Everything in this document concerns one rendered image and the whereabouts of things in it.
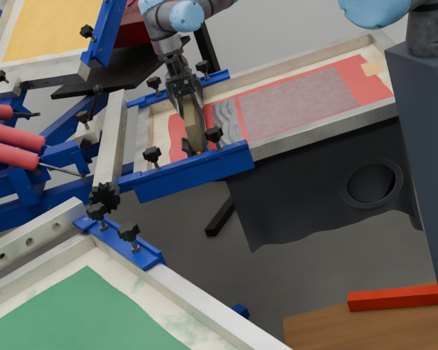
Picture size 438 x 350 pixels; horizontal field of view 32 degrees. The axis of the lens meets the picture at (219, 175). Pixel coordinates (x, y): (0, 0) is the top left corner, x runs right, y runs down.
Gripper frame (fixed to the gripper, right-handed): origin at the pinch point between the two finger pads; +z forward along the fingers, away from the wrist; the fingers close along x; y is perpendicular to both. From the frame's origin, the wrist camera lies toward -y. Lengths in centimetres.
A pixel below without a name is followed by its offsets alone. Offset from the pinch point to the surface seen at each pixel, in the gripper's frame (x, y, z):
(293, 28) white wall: 49, -200, 45
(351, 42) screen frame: 51, -25, 3
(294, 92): 29.1, -6.3, 5.5
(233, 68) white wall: 13, -200, 56
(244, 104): 14.3, -9.7, 5.5
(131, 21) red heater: -18, -94, -9
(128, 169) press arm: -22.3, 2.1, 9.1
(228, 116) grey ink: 9.1, -2.9, 4.8
